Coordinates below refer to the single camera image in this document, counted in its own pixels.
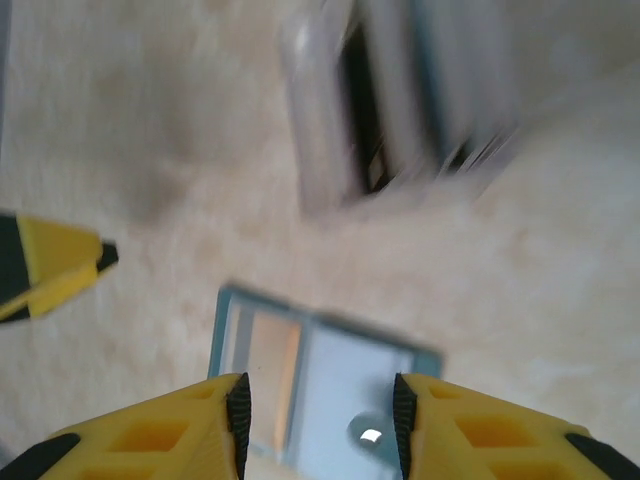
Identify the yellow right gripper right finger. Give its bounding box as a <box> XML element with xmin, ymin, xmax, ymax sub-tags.
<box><xmin>392</xmin><ymin>372</ymin><xmax>640</xmax><ymax>480</ymax></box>

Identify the blue leather card holder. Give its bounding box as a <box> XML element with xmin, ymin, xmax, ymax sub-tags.
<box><xmin>207</xmin><ymin>283</ymin><xmax>446</xmax><ymax>476</ymax></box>

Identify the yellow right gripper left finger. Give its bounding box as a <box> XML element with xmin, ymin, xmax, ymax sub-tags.
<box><xmin>22</xmin><ymin>372</ymin><xmax>253</xmax><ymax>480</ymax></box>

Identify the white card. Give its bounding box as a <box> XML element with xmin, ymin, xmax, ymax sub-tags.
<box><xmin>279</xmin><ymin>9</ymin><xmax>346</xmax><ymax>201</ymax></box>

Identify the blue card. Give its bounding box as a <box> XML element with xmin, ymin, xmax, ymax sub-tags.
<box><xmin>409</xmin><ymin>0</ymin><xmax>471</xmax><ymax>156</ymax></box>

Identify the clear acrylic card stand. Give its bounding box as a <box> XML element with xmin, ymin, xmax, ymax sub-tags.
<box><xmin>277</xmin><ymin>0</ymin><xmax>524</xmax><ymax>216</ymax></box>

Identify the dark brown card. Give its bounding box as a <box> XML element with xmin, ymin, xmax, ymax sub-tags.
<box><xmin>339</xmin><ymin>19</ymin><xmax>396</xmax><ymax>196</ymax></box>

